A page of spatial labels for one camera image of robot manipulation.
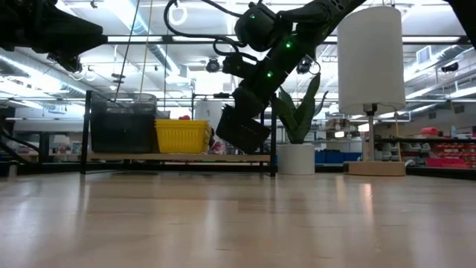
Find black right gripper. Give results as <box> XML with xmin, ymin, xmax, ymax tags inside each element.
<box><xmin>232</xmin><ymin>86</ymin><xmax>269</xmax><ymax>118</ymax></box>

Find black plastic basket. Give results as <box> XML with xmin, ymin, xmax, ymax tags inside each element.
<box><xmin>89</xmin><ymin>103</ymin><xmax>158</xmax><ymax>154</ymax></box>
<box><xmin>90</xmin><ymin>92</ymin><xmax>158</xmax><ymax>112</ymax></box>
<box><xmin>215</xmin><ymin>103</ymin><xmax>272</xmax><ymax>154</ymax></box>

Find yellow plastic basket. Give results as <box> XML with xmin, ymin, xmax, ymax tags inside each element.
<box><xmin>154</xmin><ymin>118</ymin><xmax>213</xmax><ymax>155</ymax></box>

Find shelf with red bins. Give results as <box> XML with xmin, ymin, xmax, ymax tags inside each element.
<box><xmin>407</xmin><ymin>126</ymin><xmax>476</xmax><ymax>169</ymax></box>

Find green snake plant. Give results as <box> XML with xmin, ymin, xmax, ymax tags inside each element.
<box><xmin>273</xmin><ymin>72</ymin><xmax>330</xmax><ymax>146</ymax></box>

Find white plant pot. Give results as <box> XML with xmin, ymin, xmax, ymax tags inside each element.
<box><xmin>276</xmin><ymin>143</ymin><xmax>317</xmax><ymax>176</ymax></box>

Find blue storage bins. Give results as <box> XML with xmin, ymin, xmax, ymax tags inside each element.
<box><xmin>315</xmin><ymin>150</ymin><xmax>364</xmax><ymax>165</ymax></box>

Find white lamp with wooden base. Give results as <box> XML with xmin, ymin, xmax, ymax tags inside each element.
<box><xmin>335</xmin><ymin>4</ymin><xmax>408</xmax><ymax>177</ymax></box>

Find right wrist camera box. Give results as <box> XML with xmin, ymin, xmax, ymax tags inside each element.
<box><xmin>222</xmin><ymin>51</ymin><xmax>258</xmax><ymax>80</ymax></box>

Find wooden shelf with black frame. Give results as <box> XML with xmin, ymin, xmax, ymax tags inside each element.
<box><xmin>79</xmin><ymin>89</ymin><xmax>278</xmax><ymax>178</ymax></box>

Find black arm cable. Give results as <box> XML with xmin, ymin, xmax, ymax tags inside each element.
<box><xmin>163</xmin><ymin>0</ymin><xmax>261</xmax><ymax>50</ymax></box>

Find black hanging cable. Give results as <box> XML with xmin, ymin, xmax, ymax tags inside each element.
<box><xmin>114</xmin><ymin>0</ymin><xmax>141</xmax><ymax>102</ymax></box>

